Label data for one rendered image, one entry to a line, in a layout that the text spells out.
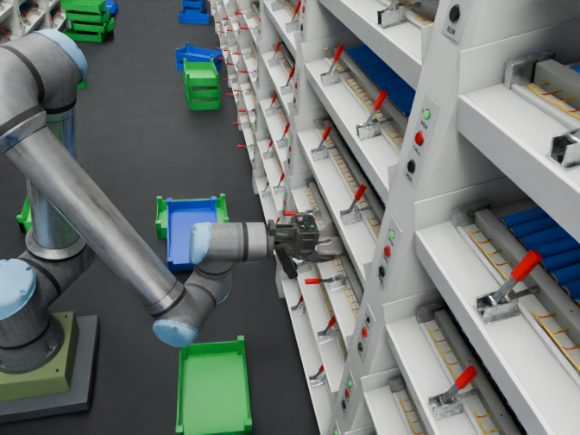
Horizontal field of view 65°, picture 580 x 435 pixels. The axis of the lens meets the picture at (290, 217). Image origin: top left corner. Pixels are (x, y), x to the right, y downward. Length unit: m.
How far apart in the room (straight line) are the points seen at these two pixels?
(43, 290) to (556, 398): 1.16
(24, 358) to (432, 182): 1.15
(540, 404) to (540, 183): 0.21
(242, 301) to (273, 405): 0.42
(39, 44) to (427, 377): 0.88
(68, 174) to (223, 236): 0.33
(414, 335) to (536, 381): 0.29
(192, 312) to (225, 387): 0.53
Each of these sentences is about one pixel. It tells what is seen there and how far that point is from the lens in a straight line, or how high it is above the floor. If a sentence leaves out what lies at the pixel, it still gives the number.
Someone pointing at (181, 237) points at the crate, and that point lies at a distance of 1.91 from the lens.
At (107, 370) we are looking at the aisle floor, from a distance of 1.58.
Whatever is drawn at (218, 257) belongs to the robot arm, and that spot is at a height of 0.59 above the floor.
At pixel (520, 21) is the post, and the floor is 1.16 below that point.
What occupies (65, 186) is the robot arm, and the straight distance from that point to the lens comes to 0.92.
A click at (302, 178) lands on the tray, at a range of 1.40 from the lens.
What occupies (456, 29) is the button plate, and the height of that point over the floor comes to 1.14.
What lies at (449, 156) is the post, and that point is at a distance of 0.61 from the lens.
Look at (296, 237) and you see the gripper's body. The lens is 1.02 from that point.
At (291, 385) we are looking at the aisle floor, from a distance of 1.51.
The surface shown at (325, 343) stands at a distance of 1.24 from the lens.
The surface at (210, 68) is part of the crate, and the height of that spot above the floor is 0.17.
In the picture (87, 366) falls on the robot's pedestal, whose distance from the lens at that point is 1.53.
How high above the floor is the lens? 1.26
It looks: 37 degrees down
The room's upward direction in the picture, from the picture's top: 6 degrees clockwise
